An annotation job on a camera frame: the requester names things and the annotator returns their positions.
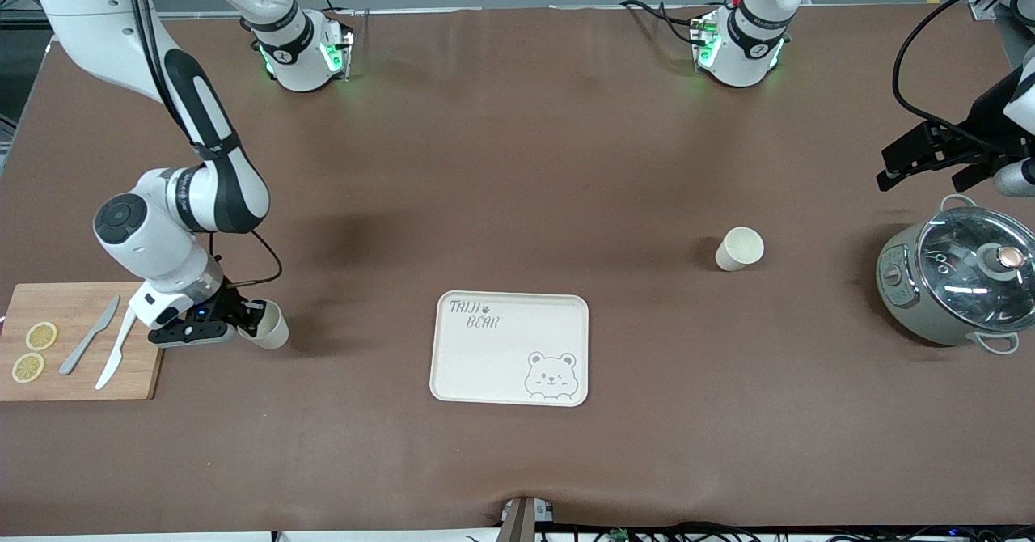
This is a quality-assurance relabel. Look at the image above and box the glass pot lid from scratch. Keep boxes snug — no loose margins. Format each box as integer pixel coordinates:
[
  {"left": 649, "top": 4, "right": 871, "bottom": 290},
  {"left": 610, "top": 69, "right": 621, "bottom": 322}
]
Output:
[{"left": 916, "top": 206, "right": 1035, "bottom": 334}]

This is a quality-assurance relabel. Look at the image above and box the wooden cutting board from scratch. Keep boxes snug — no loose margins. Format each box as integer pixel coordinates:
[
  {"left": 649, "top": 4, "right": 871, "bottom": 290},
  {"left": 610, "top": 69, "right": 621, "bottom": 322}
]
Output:
[{"left": 0, "top": 282, "right": 167, "bottom": 402}]

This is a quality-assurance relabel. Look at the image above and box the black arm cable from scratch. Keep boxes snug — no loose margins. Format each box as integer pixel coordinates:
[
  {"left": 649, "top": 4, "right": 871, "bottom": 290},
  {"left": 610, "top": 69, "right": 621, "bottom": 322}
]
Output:
[
  {"left": 892, "top": 0, "right": 1035, "bottom": 137},
  {"left": 121, "top": 0, "right": 284, "bottom": 286}
]

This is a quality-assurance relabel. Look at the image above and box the grey plastic knife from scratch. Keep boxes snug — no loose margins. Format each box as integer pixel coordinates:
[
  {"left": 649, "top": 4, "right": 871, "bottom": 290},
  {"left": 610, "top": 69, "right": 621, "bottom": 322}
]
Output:
[{"left": 59, "top": 295, "right": 121, "bottom": 376}]

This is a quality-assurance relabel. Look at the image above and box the brown table cover mat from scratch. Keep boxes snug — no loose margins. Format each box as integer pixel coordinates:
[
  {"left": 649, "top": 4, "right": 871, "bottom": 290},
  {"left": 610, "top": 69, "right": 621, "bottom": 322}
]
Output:
[{"left": 0, "top": 4, "right": 1035, "bottom": 536}]

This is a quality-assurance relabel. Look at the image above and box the white plastic knife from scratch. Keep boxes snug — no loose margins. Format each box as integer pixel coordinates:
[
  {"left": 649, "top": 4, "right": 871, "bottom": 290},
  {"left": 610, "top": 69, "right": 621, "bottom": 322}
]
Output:
[{"left": 95, "top": 307, "right": 138, "bottom": 391}]

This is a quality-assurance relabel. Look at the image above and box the grey-green electric cooking pot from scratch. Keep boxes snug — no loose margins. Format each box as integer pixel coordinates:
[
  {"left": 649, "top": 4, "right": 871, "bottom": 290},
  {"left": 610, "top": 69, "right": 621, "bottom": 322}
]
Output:
[{"left": 876, "top": 194, "right": 1035, "bottom": 355}]

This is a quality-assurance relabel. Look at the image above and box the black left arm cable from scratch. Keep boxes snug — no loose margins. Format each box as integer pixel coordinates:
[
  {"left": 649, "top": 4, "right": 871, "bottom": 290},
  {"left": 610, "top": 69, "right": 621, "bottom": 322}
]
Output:
[{"left": 892, "top": 0, "right": 1035, "bottom": 137}]

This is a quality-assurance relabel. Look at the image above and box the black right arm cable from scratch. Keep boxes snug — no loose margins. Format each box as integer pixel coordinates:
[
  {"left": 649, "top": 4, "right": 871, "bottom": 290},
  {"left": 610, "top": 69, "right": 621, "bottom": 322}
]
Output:
[{"left": 121, "top": 0, "right": 284, "bottom": 286}]

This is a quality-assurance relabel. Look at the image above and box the cream tray with bear print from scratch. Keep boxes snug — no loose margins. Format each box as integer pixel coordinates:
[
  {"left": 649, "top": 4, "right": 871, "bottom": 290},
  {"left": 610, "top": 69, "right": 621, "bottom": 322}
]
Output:
[{"left": 429, "top": 290, "right": 589, "bottom": 408}]

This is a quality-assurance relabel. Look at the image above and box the grey metal post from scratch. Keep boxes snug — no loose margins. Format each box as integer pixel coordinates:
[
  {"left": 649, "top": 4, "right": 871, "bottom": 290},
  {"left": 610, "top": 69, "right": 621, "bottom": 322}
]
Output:
[{"left": 497, "top": 495, "right": 556, "bottom": 542}]

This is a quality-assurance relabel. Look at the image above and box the white plastic cup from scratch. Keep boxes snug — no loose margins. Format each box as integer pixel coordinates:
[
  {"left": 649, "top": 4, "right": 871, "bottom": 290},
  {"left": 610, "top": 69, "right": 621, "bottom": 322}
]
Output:
[
  {"left": 237, "top": 299, "right": 290, "bottom": 351},
  {"left": 715, "top": 227, "right": 766, "bottom": 273}
]

